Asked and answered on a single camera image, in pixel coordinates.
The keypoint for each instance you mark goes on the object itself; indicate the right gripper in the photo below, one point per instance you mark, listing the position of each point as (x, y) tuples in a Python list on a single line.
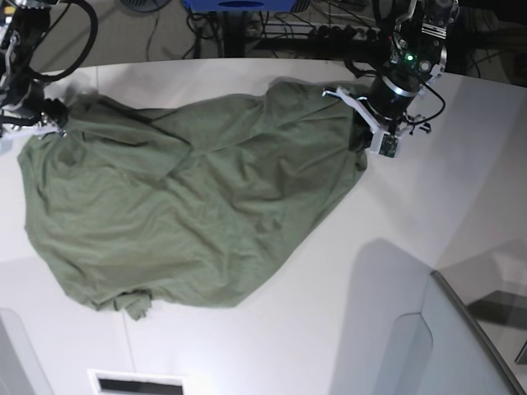
[(51, 117)]

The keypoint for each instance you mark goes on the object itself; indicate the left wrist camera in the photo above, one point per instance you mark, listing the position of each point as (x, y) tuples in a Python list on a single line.
[(385, 144)]

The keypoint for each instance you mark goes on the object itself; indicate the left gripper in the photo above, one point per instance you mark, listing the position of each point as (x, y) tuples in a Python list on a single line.
[(384, 108)]

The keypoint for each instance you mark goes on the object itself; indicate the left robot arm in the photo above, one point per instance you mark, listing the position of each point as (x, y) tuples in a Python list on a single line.
[(413, 41)]

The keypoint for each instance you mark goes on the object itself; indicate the blue box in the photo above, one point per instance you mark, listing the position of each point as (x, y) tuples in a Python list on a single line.
[(240, 5)]

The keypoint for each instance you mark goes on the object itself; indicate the green t-shirt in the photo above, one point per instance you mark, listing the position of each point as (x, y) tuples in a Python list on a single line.
[(198, 205)]

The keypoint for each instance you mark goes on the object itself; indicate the black power strip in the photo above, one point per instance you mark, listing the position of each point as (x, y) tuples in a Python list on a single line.
[(299, 30)]

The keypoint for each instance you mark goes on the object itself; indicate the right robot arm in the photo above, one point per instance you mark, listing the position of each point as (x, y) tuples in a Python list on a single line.
[(25, 110)]

